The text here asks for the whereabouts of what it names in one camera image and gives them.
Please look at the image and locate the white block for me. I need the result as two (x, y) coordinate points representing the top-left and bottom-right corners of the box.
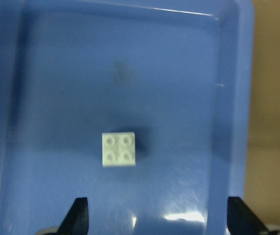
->
(102, 132), (136, 167)

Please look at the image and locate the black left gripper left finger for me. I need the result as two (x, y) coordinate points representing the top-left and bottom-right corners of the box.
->
(56, 197), (89, 235)

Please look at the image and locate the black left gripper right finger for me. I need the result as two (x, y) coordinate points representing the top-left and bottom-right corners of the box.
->
(227, 196), (270, 235)

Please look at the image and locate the blue plastic tray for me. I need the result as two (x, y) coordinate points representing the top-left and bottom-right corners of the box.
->
(0, 0), (254, 235)

